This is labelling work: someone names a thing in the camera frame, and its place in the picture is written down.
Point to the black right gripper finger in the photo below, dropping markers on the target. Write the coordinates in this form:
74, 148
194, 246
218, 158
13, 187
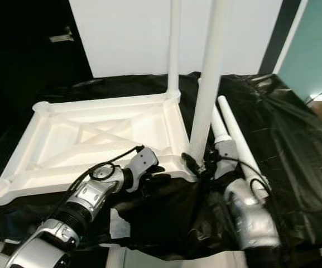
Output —
192, 163

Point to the white plastic table leg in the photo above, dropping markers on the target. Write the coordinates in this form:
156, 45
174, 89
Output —
233, 123
174, 44
220, 125
211, 84

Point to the white plastic table top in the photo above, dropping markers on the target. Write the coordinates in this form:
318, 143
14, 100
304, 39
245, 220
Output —
71, 145

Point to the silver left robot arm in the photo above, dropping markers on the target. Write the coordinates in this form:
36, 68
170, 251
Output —
94, 195

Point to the black plastic cover sheet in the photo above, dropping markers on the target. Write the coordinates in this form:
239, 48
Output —
300, 145

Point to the black door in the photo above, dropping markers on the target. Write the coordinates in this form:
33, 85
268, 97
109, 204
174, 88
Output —
27, 67

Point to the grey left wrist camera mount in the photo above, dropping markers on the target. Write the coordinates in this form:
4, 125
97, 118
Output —
144, 162

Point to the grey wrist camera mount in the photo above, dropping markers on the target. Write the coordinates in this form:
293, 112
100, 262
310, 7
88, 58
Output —
226, 151
144, 162

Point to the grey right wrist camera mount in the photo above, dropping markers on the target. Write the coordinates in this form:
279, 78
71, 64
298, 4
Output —
226, 151

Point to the white support table post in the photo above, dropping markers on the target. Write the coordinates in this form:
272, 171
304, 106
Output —
117, 257

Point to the black vertical wall strip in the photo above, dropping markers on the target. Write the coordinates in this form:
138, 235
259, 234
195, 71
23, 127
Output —
280, 39

